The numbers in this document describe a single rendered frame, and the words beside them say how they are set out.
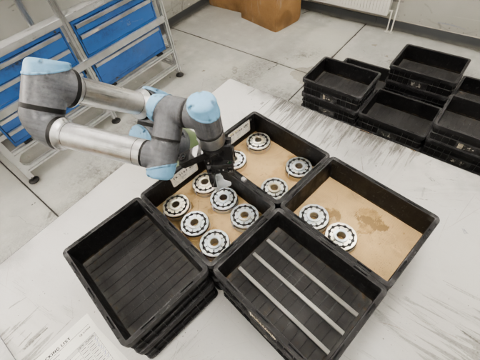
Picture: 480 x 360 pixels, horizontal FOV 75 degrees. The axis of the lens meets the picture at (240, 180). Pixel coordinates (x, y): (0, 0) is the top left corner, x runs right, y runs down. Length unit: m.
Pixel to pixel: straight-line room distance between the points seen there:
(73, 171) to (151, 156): 2.06
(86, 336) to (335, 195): 1.00
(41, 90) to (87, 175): 1.79
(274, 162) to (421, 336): 0.77
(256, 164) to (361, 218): 0.45
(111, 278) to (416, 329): 0.99
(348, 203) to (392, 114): 1.19
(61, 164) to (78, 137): 2.03
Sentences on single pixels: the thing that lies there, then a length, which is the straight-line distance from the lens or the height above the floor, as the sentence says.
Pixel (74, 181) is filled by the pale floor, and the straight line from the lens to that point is 2.77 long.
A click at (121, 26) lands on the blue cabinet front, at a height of 0.69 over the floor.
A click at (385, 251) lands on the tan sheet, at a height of 0.83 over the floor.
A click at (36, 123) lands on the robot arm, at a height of 1.29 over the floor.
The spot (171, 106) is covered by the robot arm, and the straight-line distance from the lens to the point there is 0.81.
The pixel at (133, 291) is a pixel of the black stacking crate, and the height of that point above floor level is 0.83.
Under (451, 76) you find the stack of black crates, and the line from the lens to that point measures 2.55.
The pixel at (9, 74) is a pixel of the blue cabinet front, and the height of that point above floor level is 0.77.
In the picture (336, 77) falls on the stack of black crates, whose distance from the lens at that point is 2.36.
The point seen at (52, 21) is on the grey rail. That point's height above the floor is 0.93.
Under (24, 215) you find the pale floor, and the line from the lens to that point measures 2.80.
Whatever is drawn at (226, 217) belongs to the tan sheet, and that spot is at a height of 0.83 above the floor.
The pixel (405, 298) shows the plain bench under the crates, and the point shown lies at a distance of 1.24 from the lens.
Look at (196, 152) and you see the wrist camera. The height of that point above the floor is 1.16.
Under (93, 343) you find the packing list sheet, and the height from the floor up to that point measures 0.70.
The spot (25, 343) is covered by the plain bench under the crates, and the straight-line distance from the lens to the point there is 1.41.
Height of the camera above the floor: 1.81
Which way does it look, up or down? 52 degrees down
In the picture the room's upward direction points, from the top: 9 degrees counter-clockwise
